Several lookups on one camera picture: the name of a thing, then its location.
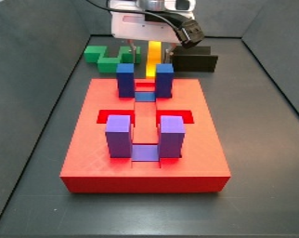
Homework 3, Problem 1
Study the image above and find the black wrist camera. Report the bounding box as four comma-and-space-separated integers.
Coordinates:
175, 19, 205, 48

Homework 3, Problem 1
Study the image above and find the green zigzag block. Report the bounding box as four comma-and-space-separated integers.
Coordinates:
84, 46, 142, 73

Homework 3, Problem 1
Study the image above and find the black camera cable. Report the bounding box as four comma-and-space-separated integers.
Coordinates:
86, 0, 182, 32

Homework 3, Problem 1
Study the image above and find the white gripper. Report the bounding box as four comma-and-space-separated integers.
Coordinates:
110, 0, 197, 64

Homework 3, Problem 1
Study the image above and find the dark blue U-shaped block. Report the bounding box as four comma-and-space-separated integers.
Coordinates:
116, 63, 174, 99

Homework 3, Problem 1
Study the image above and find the black angle bracket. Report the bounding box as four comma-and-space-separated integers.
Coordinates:
171, 46, 219, 73

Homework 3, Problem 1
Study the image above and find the purple U-shaped block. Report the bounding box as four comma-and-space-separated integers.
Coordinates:
106, 115, 186, 162

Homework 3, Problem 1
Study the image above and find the red slotted board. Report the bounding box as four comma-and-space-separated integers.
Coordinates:
62, 79, 231, 193

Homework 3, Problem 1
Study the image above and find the yellow rectangular bar block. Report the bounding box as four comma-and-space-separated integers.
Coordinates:
147, 41, 162, 79

